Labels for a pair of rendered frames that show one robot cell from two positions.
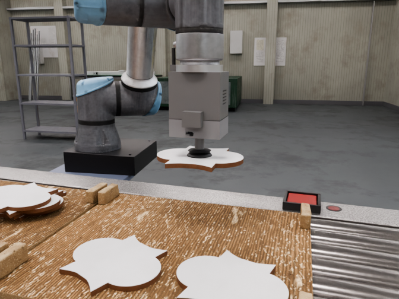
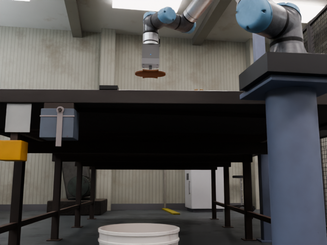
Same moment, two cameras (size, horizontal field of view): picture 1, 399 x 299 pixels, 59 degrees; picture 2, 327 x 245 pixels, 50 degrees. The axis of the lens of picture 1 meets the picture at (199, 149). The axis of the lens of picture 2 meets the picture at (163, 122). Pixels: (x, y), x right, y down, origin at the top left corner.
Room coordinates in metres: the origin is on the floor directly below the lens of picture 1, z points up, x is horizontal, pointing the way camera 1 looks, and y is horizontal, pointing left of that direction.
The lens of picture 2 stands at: (2.16, -0.48, 0.53)
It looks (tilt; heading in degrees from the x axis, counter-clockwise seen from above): 10 degrees up; 161
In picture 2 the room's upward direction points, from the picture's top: straight up
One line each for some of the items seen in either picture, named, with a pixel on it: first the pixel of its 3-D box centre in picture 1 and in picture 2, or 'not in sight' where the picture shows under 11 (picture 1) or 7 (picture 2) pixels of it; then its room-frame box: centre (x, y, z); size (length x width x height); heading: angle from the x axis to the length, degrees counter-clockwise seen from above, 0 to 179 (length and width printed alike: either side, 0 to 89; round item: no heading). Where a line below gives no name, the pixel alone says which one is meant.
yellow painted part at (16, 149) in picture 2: not in sight; (14, 131); (0.61, -0.59, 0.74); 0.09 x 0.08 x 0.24; 72
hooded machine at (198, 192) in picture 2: not in sight; (203, 176); (-4.28, 2.59, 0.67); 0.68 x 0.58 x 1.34; 80
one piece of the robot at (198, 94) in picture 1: (195, 100); (151, 55); (0.57, 0.01, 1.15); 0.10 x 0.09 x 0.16; 164
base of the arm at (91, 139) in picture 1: (97, 133); (287, 56); (1.16, 0.34, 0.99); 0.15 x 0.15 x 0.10
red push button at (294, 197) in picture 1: (301, 202); not in sight; (0.71, -0.22, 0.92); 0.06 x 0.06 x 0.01; 72
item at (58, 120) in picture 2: not in sight; (59, 125); (0.66, -0.41, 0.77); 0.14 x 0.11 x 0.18; 72
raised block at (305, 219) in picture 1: (305, 215); not in sight; (0.58, -0.19, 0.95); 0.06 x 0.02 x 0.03; 164
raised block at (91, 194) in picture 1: (97, 192); not in sight; (0.70, 0.21, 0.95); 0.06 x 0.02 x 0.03; 163
